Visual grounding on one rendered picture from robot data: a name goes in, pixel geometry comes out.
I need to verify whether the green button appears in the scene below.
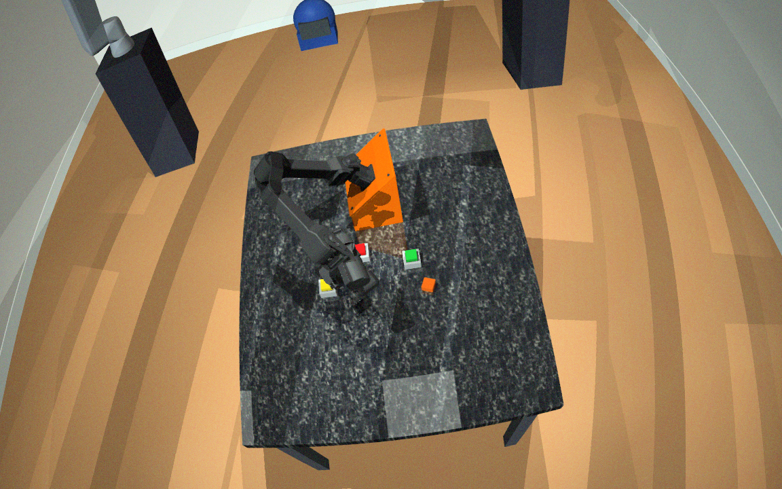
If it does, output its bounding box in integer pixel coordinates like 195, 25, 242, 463
403, 249, 422, 270

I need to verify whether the yellow button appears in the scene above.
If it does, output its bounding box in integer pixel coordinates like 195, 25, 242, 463
318, 279, 337, 298

